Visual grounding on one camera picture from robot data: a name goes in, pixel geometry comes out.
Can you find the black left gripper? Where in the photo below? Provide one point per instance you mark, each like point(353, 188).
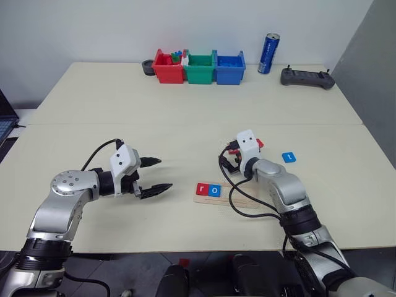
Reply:
point(129, 183)

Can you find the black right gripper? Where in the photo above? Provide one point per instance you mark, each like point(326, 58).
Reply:
point(237, 161)

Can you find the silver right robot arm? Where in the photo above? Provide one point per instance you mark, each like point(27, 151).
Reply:
point(278, 182)

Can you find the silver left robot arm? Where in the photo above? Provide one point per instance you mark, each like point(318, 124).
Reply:
point(62, 198)

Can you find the blue letter o block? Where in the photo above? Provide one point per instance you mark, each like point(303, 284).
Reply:
point(214, 190)

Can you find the red letter r block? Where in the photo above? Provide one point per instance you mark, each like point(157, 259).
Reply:
point(202, 189)

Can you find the wooden letter tray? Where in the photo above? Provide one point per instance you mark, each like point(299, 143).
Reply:
point(216, 202)

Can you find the blue letter t block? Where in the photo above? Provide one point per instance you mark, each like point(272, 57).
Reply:
point(289, 157)

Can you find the blue plastic bin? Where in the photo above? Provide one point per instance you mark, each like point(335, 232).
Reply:
point(229, 75)

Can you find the green plastic bin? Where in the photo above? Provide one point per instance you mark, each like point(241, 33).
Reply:
point(199, 74)

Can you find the small red floor piece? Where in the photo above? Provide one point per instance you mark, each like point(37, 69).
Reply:
point(184, 262)

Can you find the blue toy bricks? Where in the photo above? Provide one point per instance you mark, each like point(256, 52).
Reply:
point(228, 62)

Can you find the red plastic bin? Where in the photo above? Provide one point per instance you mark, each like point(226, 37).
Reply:
point(168, 72)

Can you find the black round holder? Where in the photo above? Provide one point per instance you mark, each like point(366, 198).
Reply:
point(148, 68)

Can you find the dark rounded shape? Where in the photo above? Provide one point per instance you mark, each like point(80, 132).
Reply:
point(171, 283)

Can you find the white toy piece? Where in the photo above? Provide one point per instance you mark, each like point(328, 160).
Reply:
point(185, 61)

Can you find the green toy brick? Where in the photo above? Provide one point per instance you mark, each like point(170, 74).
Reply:
point(176, 58)

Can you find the dark grey remote controller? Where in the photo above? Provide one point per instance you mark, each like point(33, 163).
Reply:
point(306, 79)

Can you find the blue drink can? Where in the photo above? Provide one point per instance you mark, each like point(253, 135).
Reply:
point(268, 54)

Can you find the small white floor object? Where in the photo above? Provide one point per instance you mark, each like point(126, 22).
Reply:
point(127, 293)

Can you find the dark laptop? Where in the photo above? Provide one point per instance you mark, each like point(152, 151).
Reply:
point(6, 117)

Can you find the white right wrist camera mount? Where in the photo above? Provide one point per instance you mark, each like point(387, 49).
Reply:
point(247, 145)

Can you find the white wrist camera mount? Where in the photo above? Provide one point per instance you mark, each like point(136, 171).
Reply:
point(122, 157)
point(247, 145)

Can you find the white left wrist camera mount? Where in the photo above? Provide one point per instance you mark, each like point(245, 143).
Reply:
point(122, 157)

